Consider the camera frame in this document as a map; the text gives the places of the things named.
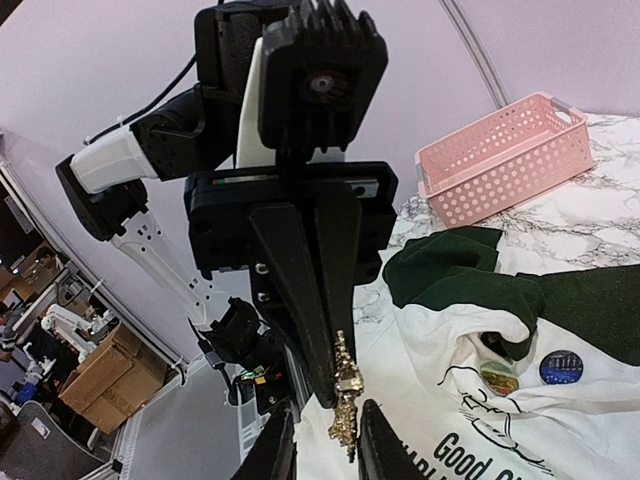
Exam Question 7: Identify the brown cardboard boxes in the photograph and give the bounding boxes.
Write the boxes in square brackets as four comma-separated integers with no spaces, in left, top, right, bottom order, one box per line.
[59,325,168,434]

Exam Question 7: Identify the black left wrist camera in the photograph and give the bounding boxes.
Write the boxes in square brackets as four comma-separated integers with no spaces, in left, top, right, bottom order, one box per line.
[258,1,388,158]

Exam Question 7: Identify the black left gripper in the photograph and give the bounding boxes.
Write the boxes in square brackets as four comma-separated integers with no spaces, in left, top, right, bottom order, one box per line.
[184,161,398,408]

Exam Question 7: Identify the white and green t-shirt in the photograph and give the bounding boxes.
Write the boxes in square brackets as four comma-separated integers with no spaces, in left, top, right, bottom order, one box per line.
[294,225,640,480]

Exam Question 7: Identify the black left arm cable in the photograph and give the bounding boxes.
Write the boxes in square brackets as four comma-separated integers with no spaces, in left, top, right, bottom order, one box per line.
[82,49,201,146]

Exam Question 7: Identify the round landscape picture badge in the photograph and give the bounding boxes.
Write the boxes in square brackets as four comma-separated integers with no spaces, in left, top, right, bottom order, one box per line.
[480,361,520,396]

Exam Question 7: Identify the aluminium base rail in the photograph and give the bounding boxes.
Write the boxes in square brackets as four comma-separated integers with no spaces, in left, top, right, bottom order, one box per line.
[85,356,269,479]

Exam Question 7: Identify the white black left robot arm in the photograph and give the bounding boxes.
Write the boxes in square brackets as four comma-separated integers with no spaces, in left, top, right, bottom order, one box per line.
[56,80,397,408]

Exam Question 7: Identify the round blue picture badge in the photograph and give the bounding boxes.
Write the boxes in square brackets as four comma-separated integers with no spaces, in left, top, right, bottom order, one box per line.
[538,350,584,385]

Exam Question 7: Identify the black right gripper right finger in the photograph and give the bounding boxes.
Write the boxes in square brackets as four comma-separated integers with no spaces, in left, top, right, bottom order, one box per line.
[357,399,424,480]

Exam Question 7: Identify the aluminium left corner post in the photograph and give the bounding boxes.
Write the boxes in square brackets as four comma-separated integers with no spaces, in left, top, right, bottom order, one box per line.
[439,0,510,109]

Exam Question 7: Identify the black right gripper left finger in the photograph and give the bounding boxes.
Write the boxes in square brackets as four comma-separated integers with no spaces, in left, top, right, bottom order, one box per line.
[231,407,297,480]

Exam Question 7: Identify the pink plastic perforated basket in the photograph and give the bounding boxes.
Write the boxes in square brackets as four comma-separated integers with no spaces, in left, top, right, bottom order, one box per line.
[415,93,594,228]

